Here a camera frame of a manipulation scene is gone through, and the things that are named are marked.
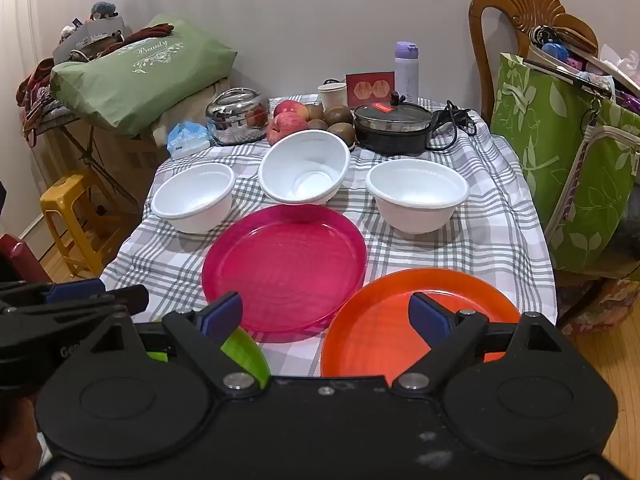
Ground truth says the black power cable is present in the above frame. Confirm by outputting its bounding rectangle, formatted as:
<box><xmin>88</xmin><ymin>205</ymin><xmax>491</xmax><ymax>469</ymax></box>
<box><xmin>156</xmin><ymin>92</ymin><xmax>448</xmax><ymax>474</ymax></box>
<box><xmin>425</xmin><ymin>100</ymin><xmax>478</xmax><ymax>153</ymax></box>

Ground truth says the brown cloth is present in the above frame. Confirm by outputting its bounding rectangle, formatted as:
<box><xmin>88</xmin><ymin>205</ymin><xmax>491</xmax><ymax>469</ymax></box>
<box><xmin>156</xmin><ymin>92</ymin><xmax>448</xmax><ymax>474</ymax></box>
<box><xmin>131</xmin><ymin>21</ymin><xmax>175</xmax><ymax>41</ymax></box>

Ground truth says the black electric pot with lid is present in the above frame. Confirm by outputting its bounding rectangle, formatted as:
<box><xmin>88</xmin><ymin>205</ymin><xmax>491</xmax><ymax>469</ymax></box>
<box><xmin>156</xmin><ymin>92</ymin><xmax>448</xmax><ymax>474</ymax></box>
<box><xmin>353</xmin><ymin>91</ymin><xmax>435</xmax><ymax>133</ymax></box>

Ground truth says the grey cardboard box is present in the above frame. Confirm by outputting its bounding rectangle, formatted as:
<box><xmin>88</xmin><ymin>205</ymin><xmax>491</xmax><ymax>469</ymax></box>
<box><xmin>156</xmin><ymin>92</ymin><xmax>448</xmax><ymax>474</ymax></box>
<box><xmin>52</xmin><ymin>14</ymin><xmax>127</xmax><ymax>65</ymax></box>

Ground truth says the brown cardboard box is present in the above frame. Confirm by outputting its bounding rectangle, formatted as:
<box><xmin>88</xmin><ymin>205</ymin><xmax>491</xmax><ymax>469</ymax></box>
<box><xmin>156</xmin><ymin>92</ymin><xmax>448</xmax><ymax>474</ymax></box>
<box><xmin>102</xmin><ymin>130</ymin><xmax>168</xmax><ymax>196</ymax></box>

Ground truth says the dark red stool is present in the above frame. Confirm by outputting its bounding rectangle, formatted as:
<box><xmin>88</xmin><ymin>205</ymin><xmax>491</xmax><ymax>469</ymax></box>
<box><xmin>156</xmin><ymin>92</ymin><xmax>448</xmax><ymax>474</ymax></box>
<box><xmin>0</xmin><ymin>234</ymin><xmax>40</xmax><ymax>283</ymax></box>

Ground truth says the cream cup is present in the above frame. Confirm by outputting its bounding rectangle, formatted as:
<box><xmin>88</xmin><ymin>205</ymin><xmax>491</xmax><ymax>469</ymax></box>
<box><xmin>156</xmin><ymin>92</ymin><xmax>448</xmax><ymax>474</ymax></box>
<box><xmin>318</xmin><ymin>82</ymin><xmax>348</xmax><ymax>111</ymax></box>

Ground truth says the green plastic plate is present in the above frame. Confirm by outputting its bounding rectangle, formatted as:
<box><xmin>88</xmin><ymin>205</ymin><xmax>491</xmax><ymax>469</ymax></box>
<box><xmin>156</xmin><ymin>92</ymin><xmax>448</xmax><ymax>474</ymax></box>
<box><xmin>145</xmin><ymin>319</ymin><xmax>271</xmax><ymax>391</ymax></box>

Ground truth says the grey plaid tablecloth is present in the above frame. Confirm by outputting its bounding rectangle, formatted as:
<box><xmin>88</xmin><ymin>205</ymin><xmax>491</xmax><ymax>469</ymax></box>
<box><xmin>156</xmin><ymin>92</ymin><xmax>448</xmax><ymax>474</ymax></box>
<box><xmin>100</xmin><ymin>94</ymin><xmax>558</xmax><ymax>376</ymax></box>

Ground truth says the shiny steel lidded pot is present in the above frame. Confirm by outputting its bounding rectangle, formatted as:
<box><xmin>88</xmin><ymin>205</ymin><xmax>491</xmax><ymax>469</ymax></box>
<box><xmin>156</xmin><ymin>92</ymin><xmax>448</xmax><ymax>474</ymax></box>
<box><xmin>206</xmin><ymin>88</ymin><xmax>271</xmax><ymax>146</ymax></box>

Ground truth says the red box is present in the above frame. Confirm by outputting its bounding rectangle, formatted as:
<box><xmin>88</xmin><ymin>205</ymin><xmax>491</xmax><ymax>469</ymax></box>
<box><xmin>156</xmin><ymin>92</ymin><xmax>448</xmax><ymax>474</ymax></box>
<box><xmin>346</xmin><ymin>71</ymin><xmax>396</xmax><ymax>103</ymax></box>

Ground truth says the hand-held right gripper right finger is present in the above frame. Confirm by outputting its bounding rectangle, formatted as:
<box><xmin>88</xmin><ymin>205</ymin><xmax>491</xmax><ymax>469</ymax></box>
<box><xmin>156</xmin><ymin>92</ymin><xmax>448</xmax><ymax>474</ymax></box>
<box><xmin>392</xmin><ymin>292</ymin><xmax>583</xmax><ymax>395</ymax></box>

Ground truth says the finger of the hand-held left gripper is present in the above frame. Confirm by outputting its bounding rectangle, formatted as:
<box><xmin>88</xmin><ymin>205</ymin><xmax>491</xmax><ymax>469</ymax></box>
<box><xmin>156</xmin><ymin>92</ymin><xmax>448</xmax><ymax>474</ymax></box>
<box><xmin>0</xmin><ymin>280</ymin><xmax>107</xmax><ymax>311</ymax></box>
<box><xmin>0</xmin><ymin>286</ymin><xmax>151</xmax><ymax>343</ymax></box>

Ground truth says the beige cushion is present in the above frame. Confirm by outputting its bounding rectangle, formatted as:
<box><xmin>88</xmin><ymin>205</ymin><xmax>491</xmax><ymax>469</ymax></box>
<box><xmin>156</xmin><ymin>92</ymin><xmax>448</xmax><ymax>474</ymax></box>
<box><xmin>150</xmin><ymin>76</ymin><xmax>232</xmax><ymax>136</ymax></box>

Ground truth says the pile of clothes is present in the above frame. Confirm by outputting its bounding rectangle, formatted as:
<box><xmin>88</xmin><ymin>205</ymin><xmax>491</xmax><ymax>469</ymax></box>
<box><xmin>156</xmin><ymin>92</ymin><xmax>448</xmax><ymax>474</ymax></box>
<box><xmin>15</xmin><ymin>57</ymin><xmax>68</xmax><ymax>133</ymax></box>

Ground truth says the white plastic bowl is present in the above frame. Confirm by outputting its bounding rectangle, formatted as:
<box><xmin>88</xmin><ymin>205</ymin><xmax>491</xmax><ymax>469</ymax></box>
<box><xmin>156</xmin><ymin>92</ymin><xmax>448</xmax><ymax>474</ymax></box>
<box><xmin>151</xmin><ymin>162</ymin><xmax>236</xmax><ymax>235</ymax></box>
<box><xmin>365</xmin><ymin>159</ymin><xmax>470</xmax><ymax>235</ymax></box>
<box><xmin>258</xmin><ymin>130</ymin><xmax>351</xmax><ymax>206</ymax></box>

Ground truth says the orange plastic plate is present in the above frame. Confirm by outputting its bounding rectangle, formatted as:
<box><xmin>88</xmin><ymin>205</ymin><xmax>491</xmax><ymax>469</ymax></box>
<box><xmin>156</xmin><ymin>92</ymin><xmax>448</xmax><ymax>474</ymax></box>
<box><xmin>320</xmin><ymin>267</ymin><xmax>525</xmax><ymax>378</ymax></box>

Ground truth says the green pillow bag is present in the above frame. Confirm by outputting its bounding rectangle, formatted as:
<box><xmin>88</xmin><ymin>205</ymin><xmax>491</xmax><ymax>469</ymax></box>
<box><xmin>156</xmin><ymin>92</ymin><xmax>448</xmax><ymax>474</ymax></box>
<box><xmin>50</xmin><ymin>14</ymin><xmax>238</xmax><ymax>136</ymax></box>

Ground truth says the floral cushion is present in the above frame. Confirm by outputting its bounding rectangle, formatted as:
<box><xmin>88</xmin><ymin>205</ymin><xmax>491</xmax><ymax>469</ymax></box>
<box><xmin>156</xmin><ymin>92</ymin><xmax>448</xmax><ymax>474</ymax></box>
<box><xmin>555</xmin><ymin>276</ymin><xmax>640</xmax><ymax>337</ymax></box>

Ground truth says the yellow plastic stool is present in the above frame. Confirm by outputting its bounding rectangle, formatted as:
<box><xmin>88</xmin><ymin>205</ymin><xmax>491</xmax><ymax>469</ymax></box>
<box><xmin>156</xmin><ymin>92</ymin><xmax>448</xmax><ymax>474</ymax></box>
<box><xmin>40</xmin><ymin>169</ymin><xmax>126</xmax><ymax>278</ymax></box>

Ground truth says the purple thermos bottle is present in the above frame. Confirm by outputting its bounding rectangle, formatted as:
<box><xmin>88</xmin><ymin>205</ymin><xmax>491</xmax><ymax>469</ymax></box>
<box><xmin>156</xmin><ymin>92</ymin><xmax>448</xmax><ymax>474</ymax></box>
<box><xmin>395</xmin><ymin>41</ymin><xmax>419</xmax><ymax>103</ymax></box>

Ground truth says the green leaf-print zipper bag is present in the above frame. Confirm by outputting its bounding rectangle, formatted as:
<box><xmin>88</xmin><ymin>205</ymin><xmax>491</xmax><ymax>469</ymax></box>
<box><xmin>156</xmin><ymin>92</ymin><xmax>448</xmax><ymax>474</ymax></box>
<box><xmin>544</xmin><ymin>124</ymin><xmax>640</xmax><ymax>281</ymax></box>

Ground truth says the pink plastic plate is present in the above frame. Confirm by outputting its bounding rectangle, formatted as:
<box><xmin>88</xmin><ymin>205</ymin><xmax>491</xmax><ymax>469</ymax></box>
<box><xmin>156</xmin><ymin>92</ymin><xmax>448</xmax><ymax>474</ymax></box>
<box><xmin>201</xmin><ymin>204</ymin><xmax>368</xmax><ymax>333</ymax></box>

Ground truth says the carved wooden chair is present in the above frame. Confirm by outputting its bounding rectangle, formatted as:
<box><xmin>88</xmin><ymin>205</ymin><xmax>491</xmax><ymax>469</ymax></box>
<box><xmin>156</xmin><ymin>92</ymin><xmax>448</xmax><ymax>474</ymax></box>
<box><xmin>469</xmin><ymin>0</ymin><xmax>598</xmax><ymax>126</ymax></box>

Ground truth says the blue tissue pack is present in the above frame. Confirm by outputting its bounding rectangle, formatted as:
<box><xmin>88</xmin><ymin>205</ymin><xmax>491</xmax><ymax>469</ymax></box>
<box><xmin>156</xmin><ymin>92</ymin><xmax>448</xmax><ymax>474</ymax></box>
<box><xmin>166</xmin><ymin>120</ymin><xmax>211</xmax><ymax>158</ymax></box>

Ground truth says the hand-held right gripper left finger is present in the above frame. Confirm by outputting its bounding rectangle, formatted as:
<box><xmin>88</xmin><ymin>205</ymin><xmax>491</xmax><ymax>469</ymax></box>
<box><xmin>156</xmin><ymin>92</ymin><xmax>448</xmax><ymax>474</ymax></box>
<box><xmin>75</xmin><ymin>291</ymin><xmax>271</xmax><ymax>397</ymax></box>

